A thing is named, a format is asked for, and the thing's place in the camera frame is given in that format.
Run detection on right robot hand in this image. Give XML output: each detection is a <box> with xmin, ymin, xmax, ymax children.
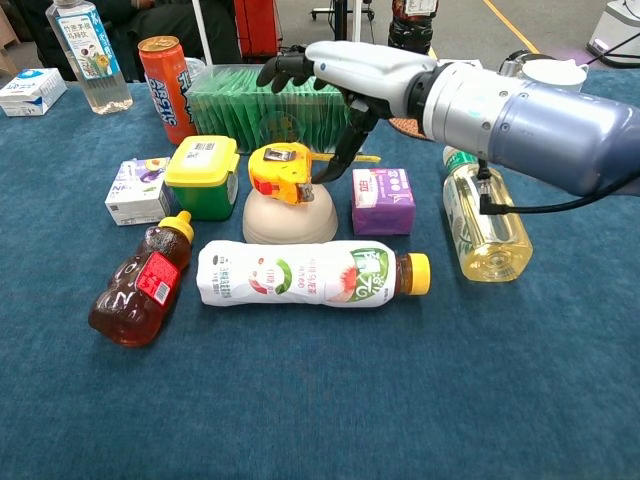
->
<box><xmin>257</xmin><ymin>41</ymin><xmax>436</xmax><ymax>186</ymax></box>

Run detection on yellow tape measure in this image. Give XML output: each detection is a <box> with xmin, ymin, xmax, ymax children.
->
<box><xmin>248</xmin><ymin>141</ymin><xmax>382</xmax><ymax>206</ymax></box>

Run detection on dark tea bottle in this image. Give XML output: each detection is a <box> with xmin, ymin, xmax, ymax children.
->
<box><xmin>387</xmin><ymin>0</ymin><xmax>435</xmax><ymax>57</ymax></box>

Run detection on round woven coaster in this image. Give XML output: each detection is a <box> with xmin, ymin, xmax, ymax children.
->
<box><xmin>387</xmin><ymin>117</ymin><xmax>427</xmax><ymax>142</ymax></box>

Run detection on red cabinet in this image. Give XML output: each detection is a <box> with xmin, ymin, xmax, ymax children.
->
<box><xmin>233</xmin><ymin>0</ymin><xmax>281</xmax><ymax>57</ymax></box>

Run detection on purple tissue pack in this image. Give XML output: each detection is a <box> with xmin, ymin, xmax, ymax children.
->
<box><xmin>351</xmin><ymin>167</ymin><xmax>417</xmax><ymax>237</ymax></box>

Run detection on clear box of green sachets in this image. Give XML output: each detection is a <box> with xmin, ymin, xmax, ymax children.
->
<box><xmin>185</xmin><ymin>63</ymin><xmax>368</xmax><ymax>155</ymax></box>

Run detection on glass jar black lid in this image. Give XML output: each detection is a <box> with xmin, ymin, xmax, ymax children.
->
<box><xmin>498</xmin><ymin>49</ymin><xmax>536</xmax><ymax>79</ymax></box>

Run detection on beige upturned bowl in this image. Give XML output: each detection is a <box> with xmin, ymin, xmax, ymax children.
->
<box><xmin>242</xmin><ymin>178</ymin><xmax>339</xmax><ymax>245</ymax></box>

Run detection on green box yellow lid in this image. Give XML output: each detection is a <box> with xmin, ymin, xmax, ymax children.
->
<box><xmin>164</xmin><ymin>135</ymin><xmax>241</xmax><ymax>222</ymax></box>

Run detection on light blue plastic cup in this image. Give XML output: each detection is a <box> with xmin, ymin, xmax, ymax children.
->
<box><xmin>522</xmin><ymin>58</ymin><xmax>590</xmax><ymax>94</ymax></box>

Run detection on orange Arctic Ocean can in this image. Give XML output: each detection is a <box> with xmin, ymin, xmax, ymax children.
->
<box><xmin>137</xmin><ymin>35</ymin><xmax>198</xmax><ymax>146</ymax></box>

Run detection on clear green-capped tea bottle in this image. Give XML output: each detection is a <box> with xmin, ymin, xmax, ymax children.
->
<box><xmin>442</xmin><ymin>147</ymin><xmax>534</xmax><ymax>284</ymax></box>

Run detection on white-labelled yellow-capped tea bottle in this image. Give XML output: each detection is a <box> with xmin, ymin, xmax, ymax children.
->
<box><xmin>196</xmin><ymin>239</ymin><xmax>432</xmax><ymax>309</ymax></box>

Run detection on seated person dark trousers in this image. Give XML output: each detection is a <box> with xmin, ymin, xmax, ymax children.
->
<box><xmin>29</xmin><ymin>0</ymin><xmax>236</xmax><ymax>84</ymax></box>

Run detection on white appliance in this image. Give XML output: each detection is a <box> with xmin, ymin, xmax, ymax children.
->
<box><xmin>585</xmin><ymin>0</ymin><xmax>640</xmax><ymax>69</ymax></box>

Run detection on small white purple carton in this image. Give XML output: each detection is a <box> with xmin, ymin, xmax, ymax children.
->
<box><xmin>104</xmin><ymin>157</ymin><xmax>174</xmax><ymax>227</ymax></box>

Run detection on clear blue-labelled water bottle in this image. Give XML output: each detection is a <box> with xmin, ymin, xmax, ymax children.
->
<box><xmin>45</xmin><ymin>0</ymin><xmax>134</xmax><ymax>116</ymax></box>

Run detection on bear-shaped honey bottle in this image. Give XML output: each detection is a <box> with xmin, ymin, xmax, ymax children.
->
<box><xmin>88</xmin><ymin>210</ymin><xmax>195</xmax><ymax>349</ymax></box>

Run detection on blue table cloth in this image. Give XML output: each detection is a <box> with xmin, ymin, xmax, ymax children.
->
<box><xmin>0</xmin><ymin>69</ymin><xmax>640</xmax><ymax>480</ymax></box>

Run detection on white blue milk carton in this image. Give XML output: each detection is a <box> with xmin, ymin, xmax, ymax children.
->
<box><xmin>0</xmin><ymin>67</ymin><xmax>68</xmax><ymax>118</ymax></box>

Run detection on beige wooden furniture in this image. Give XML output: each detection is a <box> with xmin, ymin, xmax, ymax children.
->
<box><xmin>0</xmin><ymin>4</ymin><xmax>21</xmax><ymax>76</ymax></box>

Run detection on white frame pole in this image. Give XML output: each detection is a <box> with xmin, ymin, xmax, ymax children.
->
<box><xmin>191</xmin><ymin>0</ymin><xmax>215</xmax><ymax>66</ymax></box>

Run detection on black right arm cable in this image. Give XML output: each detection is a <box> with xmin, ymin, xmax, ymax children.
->
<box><xmin>474</xmin><ymin>157</ymin><xmax>640</xmax><ymax>216</ymax></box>

